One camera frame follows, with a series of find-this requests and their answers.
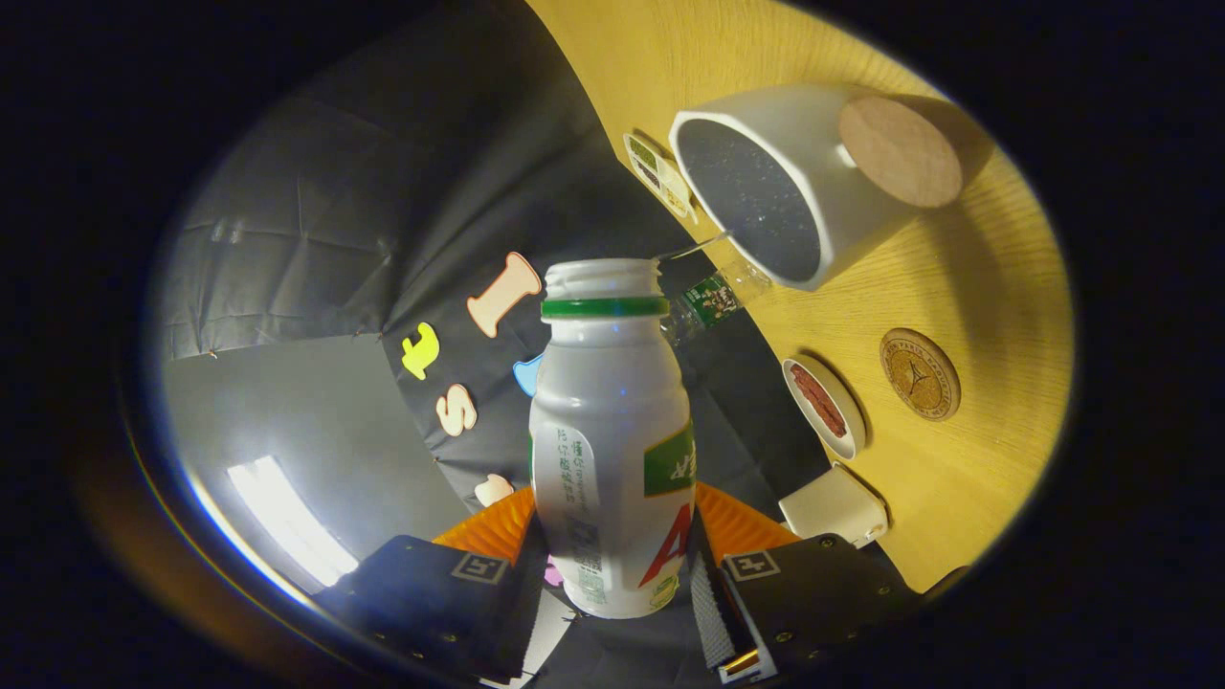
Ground white divided tray of beans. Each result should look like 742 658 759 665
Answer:
624 132 696 223

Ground black backdrop cloth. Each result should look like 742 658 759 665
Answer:
158 0 834 689

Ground clear poured juice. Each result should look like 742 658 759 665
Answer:
656 230 733 261

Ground white cup wooden handle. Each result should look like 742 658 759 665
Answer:
668 83 965 292

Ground white juice bottle green label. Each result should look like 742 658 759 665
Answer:
529 258 697 620

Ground red meat slices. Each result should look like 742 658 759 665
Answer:
791 364 848 439

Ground clear plastic water bottle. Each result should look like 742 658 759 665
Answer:
660 263 772 345

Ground ceiling light panel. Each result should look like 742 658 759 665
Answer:
227 456 360 588

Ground round beige plate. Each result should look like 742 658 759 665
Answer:
782 356 867 461

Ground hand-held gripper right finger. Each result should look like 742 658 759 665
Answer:
689 481 924 685

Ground cream toaster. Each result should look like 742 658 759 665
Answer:
778 464 889 549

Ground round cork coaster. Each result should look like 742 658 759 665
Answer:
880 328 962 422

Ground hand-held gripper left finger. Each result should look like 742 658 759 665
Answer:
311 485 554 685

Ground wooden table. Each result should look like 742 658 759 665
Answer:
524 0 1075 594

